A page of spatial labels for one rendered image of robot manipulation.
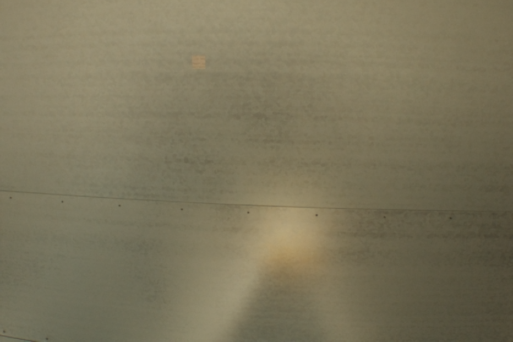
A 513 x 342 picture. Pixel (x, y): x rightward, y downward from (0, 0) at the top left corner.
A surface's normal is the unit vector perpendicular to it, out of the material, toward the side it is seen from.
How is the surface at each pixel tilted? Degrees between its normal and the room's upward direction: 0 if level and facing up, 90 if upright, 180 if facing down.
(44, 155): 90
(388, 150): 90
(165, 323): 90
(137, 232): 90
